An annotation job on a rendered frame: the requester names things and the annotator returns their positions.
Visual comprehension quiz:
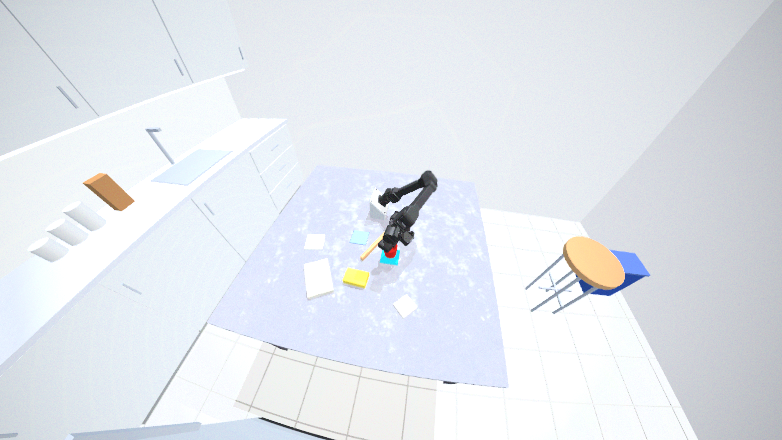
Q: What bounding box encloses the red cup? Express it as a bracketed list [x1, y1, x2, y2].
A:
[384, 245, 397, 259]

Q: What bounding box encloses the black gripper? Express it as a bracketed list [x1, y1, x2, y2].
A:
[378, 222, 406, 253]

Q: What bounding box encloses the yellow rectangular block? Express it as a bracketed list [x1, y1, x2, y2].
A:
[342, 267, 369, 289]

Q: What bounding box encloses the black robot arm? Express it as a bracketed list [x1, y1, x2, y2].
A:
[378, 170, 438, 246]

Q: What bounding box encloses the tan wooden bar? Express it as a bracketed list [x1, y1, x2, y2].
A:
[360, 233, 384, 261]

